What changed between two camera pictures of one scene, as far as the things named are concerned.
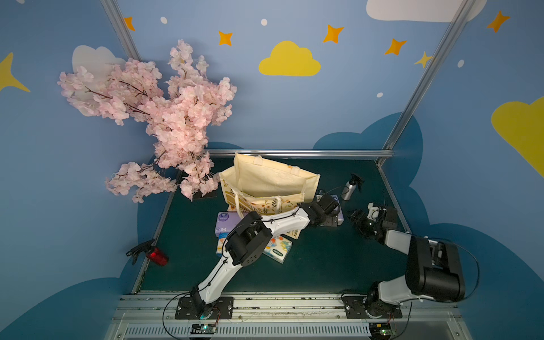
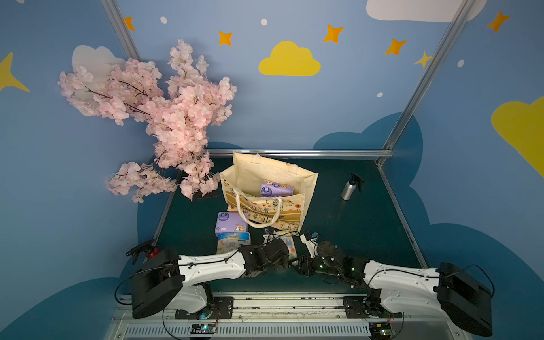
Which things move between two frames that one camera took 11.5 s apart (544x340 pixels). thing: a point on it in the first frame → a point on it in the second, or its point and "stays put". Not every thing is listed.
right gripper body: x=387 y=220 → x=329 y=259
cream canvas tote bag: x=260 y=185 stays put
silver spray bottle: x=348 y=190 stays put
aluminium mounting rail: x=292 y=315 stays put
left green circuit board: x=203 y=329 stays put
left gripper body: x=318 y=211 → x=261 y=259
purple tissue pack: x=336 y=219 → x=270 y=189
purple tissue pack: x=225 y=221 stays put
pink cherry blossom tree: x=180 y=111 stays put
